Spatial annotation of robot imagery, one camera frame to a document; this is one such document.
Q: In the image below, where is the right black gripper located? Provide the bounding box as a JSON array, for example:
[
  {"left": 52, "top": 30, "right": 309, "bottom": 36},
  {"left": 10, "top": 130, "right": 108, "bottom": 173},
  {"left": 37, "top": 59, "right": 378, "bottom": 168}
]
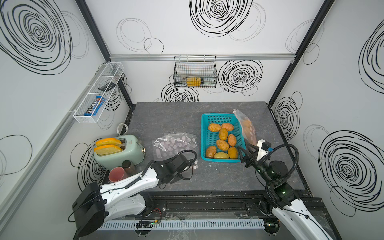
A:
[{"left": 238, "top": 142, "right": 274, "bottom": 187}]

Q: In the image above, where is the clear zipper bag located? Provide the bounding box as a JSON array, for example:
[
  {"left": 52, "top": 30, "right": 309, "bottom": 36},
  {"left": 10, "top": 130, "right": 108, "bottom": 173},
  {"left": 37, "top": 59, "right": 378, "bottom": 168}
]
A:
[
  {"left": 233, "top": 109, "right": 258, "bottom": 146},
  {"left": 152, "top": 132, "right": 199, "bottom": 161}
]

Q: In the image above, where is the potato bagged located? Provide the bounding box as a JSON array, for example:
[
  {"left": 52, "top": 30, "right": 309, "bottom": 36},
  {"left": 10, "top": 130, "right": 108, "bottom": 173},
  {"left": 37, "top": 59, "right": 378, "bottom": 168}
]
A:
[
  {"left": 242, "top": 120, "right": 254, "bottom": 136},
  {"left": 208, "top": 123, "right": 222, "bottom": 132}
]

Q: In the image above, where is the teal plastic basket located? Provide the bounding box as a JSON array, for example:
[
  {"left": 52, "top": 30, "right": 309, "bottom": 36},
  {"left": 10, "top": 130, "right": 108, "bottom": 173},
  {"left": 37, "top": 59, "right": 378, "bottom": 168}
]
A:
[{"left": 201, "top": 113, "right": 246, "bottom": 163}]

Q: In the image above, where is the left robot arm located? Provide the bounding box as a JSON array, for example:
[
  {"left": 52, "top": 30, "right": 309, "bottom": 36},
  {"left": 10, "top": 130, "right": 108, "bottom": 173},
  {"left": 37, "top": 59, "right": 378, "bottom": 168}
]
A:
[{"left": 70, "top": 150, "right": 198, "bottom": 240}]

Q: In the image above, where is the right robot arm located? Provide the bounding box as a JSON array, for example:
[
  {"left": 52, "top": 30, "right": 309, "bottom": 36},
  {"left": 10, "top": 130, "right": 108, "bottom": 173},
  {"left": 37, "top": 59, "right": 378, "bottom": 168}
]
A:
[{"left": 237, "top": 140, "right": 332, "bottom": 240}]

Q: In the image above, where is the potato bottom right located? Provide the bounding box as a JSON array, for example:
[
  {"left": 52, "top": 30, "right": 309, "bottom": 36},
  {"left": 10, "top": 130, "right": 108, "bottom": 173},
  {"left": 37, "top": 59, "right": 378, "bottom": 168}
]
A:
[{"left": 228, "top": 147, "right": 239, "bottom": 160}]

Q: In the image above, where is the potato right middle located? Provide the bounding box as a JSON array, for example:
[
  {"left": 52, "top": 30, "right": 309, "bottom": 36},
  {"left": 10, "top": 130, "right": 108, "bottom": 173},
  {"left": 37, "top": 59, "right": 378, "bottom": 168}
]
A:
[{"left": 227, "top": 134, "right": 237, "bottom": 147}]

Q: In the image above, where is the potato large middle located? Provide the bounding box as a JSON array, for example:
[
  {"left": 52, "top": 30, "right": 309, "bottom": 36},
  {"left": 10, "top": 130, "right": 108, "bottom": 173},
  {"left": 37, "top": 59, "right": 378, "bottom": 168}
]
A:
[{"left": 216, "top": 139, "right": 230, "bottom": 151}]

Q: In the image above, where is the green yellowish potato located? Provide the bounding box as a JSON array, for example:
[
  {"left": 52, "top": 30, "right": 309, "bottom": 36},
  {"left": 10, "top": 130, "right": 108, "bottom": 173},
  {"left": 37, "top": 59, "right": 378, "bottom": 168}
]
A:
[{"left": 214, "top": 152, "right": 230, "bottom": 160}]

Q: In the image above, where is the potato centre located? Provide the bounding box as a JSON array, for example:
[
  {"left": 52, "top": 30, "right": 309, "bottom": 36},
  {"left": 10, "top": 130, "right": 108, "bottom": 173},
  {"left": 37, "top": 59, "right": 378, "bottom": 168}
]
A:
[{"left": 219, "top": 128, "right": 229, "bottom": 141}]

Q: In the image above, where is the potato top right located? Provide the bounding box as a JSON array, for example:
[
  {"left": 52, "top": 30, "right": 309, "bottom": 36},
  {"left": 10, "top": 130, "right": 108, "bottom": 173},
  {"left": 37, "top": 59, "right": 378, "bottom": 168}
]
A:
[{"left": 221, "top": 123, "right": 235, "bottom": 132}]

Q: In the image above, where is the potato bottom left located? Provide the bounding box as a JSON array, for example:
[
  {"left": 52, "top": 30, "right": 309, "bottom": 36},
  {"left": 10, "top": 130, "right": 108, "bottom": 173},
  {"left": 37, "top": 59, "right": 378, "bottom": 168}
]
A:
[{"left": 205, "top": 146, "right": 217, "bottom": 159}]

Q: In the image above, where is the mint green toaster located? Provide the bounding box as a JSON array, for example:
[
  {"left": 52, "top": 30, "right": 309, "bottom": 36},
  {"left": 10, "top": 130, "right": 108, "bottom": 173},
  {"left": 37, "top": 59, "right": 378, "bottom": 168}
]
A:
[{"left": 94, "top": 135, "right": 146, "bottom": 170}]

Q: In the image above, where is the red cup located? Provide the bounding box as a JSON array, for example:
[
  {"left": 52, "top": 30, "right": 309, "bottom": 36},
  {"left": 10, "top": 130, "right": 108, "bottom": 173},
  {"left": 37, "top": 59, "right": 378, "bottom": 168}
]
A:
[{"left": 108, "top": 167, "right": 128, "bottom": 183}]

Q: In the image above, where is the upper toast slice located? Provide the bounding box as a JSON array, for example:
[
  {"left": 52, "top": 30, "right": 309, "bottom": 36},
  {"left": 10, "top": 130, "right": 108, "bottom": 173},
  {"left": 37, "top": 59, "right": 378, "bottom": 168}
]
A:
[{"left": 95, "top": 138, "right": 122, "bottom": 147}]

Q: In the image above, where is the toast slice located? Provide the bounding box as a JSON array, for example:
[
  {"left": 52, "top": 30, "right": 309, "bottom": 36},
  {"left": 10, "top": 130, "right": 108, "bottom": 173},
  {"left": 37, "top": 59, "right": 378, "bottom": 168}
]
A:
[
  {"left": 95, "top": 138, "right": 122, "bottom": 147},
  {"left": 94, "top": 145, "right": 123, "bottom": 156}
]

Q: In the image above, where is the lower toast slice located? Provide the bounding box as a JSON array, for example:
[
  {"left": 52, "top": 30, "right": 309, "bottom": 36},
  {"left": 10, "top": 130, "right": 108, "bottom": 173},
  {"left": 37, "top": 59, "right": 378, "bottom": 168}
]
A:
[{"left": 94, "top": 145, "right": 123, "bottom": 156}]

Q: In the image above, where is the yellow item in basket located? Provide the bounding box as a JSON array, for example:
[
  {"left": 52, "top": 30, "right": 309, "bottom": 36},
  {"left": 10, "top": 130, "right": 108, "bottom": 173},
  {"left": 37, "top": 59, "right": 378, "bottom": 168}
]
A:
[{"left": 187, "top": 77, "right": 203, "bottom": 87}]

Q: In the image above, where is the blue candy packet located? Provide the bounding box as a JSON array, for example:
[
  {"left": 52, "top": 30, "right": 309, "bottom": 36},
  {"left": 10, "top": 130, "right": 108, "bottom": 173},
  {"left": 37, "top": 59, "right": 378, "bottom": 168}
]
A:
[{"left": 84, "top": 96, "right": 105, "bottom": 116}]

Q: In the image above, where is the black remote control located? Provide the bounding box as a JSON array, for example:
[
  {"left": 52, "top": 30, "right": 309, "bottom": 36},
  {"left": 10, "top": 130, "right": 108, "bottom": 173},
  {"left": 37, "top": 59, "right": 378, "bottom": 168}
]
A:
[{"left": 98, "top": 82, "right": 116, "bottom": 93}]

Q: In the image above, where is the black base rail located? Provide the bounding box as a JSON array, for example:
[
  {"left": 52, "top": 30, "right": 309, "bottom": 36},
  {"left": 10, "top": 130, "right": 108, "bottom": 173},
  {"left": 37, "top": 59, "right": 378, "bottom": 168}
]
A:
[{"left": 119, "top": 191, "right": 325, "bottom": 218}]

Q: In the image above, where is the white slotted cable duct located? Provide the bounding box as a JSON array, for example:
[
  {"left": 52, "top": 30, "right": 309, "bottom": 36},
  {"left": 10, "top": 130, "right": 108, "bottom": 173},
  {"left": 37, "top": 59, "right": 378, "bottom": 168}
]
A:
[{"left": 99, "top": 219, "right": 265, "bottom": 231}]

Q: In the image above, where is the black wire wall basket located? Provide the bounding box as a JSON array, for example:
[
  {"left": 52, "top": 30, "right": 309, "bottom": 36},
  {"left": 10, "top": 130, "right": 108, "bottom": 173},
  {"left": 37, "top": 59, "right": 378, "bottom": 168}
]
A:
[{"left": 173, "top": 55, "right": 218, "bottom": 89}]

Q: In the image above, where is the white wire shelf basket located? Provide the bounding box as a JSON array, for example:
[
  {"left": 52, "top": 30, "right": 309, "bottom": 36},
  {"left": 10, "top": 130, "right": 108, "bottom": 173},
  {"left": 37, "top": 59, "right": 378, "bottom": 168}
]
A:
[{"left": 73, "top": 62, "right": 124, "bottom": 124}]

